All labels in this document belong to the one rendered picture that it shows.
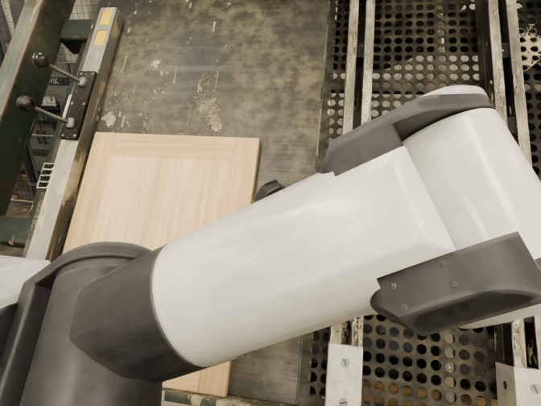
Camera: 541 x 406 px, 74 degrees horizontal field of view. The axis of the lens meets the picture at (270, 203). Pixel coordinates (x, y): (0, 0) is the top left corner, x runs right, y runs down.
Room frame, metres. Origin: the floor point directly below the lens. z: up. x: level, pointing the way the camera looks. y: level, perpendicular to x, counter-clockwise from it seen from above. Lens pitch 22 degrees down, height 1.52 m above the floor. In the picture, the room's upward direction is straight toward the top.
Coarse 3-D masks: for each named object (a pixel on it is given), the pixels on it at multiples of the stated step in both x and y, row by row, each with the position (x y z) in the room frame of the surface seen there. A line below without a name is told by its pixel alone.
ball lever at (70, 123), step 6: (24, 96) 0.86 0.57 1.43; (18, 102) 0.85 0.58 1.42; (24, 102) 0.85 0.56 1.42; (30, 102) 0.85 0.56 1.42; (24, 108) 0.85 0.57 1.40; (30, 108) 0.85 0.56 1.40; (36, 108) 0.87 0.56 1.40; (48, 114) 0.89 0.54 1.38; (54, 114) 0.90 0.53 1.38; (60, 120) 0.90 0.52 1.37; (66, 120) 0.91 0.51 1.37; (72, 120) 0.92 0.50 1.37; (66, 126) 0.91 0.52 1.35; (72, 126) 0.91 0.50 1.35
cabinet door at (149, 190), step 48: (96, 144) 0.91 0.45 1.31; (144, 144) 0.89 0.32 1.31; (192, 144) 0.87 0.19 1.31; (240, 144) 0.85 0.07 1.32; (96, 192) 0.83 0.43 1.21; (144, 192) 0.81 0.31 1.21; (192, 192) 0.80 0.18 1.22; (240, 192) 0.78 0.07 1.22; (96, 240) 0.75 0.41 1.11; (144, 240) 0.74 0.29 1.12; (192, 384) 0.53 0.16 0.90
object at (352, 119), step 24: (360, 0) 1.03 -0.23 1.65; (360, 24) 1.00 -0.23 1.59; (360, 48) 0.92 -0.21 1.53; (360, 72) 0.91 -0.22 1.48; (360, 96) 0.87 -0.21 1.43; (360, 120) 0.80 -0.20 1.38; (336, 336) 0.52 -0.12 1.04; (360, 336) 0.52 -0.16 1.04; (336, 360) 0.49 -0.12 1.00; (360, 360) 0.49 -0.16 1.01; (336, 384) 0.47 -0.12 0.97; (360, 384) 0.47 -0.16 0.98
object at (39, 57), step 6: (36, 54) 0.92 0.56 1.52; (42, 54) 0.93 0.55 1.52; (36, 60) 0.92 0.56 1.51; (42, 60) 0.92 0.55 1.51; (48, 60) 0.94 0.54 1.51; (36, 66) 0.92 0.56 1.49; (42, 66) 0.92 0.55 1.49; (48, 66) 0.95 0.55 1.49; (54, 66) 0.95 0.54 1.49; (60, 72) 0.96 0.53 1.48; (66, 72) 0.97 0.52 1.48; (72, 78) 0.98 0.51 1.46; (84, 78) 0.99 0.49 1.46; (78, 84) 0.98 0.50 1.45; (84, 84) 0.99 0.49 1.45
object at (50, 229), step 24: (96, 24) 1.13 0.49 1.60; (120, 24) 1.17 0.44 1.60; (96, 48) 1.08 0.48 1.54; (96, 96) 1.00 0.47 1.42; (72, 144) 0.90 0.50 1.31; (72, 168) 0.86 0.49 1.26; (48, 192) 0.82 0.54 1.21; (72, 192) 0.84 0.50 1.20; (48, 216) 0.78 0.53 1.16; (48, 240) 0.74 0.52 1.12
